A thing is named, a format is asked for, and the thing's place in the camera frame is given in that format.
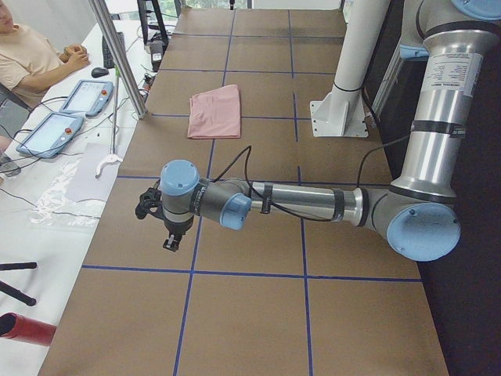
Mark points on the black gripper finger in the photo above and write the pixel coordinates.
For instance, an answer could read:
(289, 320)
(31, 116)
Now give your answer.
(175, 241)
(168, 244)

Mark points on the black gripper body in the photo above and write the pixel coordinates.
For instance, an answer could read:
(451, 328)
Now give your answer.
(176, 228)

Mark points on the pink Snoopy t-shirt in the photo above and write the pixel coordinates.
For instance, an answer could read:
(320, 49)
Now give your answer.
(215, 114)

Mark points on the clear plastic bag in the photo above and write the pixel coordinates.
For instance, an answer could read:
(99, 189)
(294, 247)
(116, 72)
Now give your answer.
(54, 208)

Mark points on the black tripod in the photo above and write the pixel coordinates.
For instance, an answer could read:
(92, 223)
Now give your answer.
(15, 286)

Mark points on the lower blue teach pendant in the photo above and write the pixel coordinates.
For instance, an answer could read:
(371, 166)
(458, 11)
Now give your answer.
(54, 132)

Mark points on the blue teach pendant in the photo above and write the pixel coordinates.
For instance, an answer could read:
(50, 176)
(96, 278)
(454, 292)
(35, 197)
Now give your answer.
(89, 97)
(54, 132)

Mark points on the upper blue teach pendant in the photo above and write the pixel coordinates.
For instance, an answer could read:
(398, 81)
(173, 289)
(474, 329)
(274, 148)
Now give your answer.
(89, 97)

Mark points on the black computer mouse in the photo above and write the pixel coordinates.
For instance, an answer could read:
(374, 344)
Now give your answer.
(99, 72)

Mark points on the red cylinder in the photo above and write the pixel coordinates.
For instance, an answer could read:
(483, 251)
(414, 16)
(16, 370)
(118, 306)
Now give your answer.
(24, 329)

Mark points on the black keyboard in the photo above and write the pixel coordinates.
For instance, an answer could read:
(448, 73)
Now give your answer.
(108, 60)

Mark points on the black power adapter box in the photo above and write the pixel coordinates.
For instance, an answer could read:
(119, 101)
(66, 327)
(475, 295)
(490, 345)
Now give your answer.
(157, 51)

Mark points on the seated person in peach shirt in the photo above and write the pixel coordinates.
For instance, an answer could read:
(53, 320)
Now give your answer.
(30, 65)

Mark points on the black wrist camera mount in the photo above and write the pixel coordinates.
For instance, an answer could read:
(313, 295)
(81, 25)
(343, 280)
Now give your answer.
(150, 204)

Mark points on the white camera post with base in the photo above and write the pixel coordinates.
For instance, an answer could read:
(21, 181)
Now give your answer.
(341, 112)

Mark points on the aluminium frame post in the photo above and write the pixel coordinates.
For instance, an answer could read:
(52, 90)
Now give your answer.
(118, 52)

